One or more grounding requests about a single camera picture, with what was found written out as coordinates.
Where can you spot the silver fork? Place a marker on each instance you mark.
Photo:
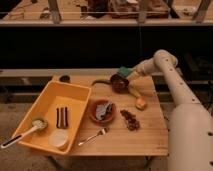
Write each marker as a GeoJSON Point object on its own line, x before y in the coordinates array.
{"type": "Point", "coordinates": [100, 132]}

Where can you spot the dark small cup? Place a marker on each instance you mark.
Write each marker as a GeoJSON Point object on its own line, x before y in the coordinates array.
{"type": "Point", "coordinates": [65, 78]}

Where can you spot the dish brush with white handle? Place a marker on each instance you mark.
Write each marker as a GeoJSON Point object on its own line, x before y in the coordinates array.
{"type": "Point", "coordinates": [36, 125]}

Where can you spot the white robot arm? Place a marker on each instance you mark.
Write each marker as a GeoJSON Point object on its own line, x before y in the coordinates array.
{"type": "Point", "coordinates": [190, 137]}

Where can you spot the green sponge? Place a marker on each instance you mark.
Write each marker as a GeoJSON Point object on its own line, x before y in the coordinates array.
{"type": "Point", "coordinates": [123, 71]}

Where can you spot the brown sausage pair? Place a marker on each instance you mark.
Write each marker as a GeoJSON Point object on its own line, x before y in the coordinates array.
{"type": "Point", "coordinates": [62, 118]}

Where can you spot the yellow spatula with orange head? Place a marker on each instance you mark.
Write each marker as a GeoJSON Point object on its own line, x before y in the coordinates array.
{"type": "Point", "coordinates": [140, 102]}

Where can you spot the purple bowl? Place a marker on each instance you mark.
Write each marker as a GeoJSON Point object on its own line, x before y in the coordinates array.
{"type": "Point", "coordinates": [119, 84]}

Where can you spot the crumpled silver foil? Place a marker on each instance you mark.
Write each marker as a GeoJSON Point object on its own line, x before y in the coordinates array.
{"type": "Point", "coordinates": [103, 109]}

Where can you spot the yellow plastic bin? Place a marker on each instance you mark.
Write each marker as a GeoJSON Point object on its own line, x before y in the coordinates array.
{"type": "Point", "coordinates": [54, 96]}

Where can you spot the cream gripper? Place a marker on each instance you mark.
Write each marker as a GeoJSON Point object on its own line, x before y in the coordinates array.
{"type": "Point", "coordinates": [142, 69]}

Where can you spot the orange clay bowl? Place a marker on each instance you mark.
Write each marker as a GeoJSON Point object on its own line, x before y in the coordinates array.
{"type": "Point", "coordinates": [92, 112]}

